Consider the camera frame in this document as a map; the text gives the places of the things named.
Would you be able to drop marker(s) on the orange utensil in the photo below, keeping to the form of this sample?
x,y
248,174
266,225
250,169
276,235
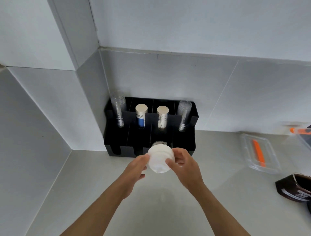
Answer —
x,y
258,152

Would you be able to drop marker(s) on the clear plastic container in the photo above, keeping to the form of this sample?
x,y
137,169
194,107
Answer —
x,y
269,155

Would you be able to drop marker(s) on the black print paper cup stack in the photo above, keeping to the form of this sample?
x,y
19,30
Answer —
x,y
162,118

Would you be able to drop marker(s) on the dark brown bag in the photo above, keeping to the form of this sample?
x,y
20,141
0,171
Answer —
x,y
290,187

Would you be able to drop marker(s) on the stack of white lids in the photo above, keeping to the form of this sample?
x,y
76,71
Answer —
x,y
159,159

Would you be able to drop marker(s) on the person's left hand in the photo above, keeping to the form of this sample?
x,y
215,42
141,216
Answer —
x,y
131,173

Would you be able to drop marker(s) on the person's right thumb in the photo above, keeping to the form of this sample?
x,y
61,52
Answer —
x,y
173,164

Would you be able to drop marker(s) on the person's left thumb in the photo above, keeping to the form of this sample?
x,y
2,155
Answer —
x,y
142,173

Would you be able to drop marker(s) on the black object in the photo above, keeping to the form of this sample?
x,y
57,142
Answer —
x,y
309,206

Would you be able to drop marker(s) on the short stack of clear cups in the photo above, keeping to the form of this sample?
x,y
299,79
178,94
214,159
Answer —
x,y
184,114

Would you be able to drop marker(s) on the blue print paper cup stack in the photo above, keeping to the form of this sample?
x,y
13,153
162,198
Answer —
x,y
141,116

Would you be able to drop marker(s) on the clear plastic bin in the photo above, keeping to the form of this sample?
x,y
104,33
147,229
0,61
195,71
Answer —
x,y
305,139

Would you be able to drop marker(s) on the person's right forearm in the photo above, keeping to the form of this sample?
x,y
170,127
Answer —
x,y
218,211

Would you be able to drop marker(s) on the tall stack of clear cups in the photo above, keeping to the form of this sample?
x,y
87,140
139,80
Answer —
x,y
118,107

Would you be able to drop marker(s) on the black cup organizer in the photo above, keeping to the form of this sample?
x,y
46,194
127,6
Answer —
x,y
121,142

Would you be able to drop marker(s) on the stack of clear lids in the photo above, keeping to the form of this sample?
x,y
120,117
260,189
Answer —
x,y
159,143

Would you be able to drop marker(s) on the person's right hand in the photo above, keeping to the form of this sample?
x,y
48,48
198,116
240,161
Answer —
x,y
188,170

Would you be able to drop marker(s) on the person's left forearm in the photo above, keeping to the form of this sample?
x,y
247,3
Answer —
x,y
99,214

